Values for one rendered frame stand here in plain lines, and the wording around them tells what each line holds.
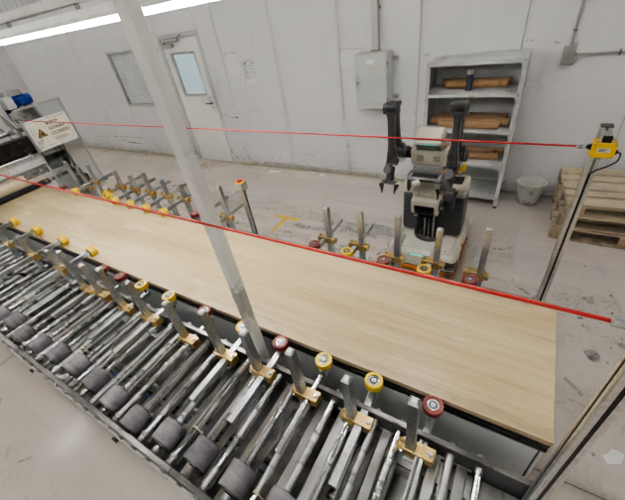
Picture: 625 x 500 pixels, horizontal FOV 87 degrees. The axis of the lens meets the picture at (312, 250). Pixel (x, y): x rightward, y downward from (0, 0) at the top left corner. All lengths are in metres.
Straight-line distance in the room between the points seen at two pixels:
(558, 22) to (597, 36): 0.36
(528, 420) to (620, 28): 3.57
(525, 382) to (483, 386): 0.16
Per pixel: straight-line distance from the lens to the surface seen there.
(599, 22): 4.35
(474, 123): 4.13
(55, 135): 5.22
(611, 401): 0.96
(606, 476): 2.67
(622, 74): 4.46
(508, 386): 1.65
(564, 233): 1.97
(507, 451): 1.75
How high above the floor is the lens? 2.25
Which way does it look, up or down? 37 degrees down
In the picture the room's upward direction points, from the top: 10 degrees counter-clockwise
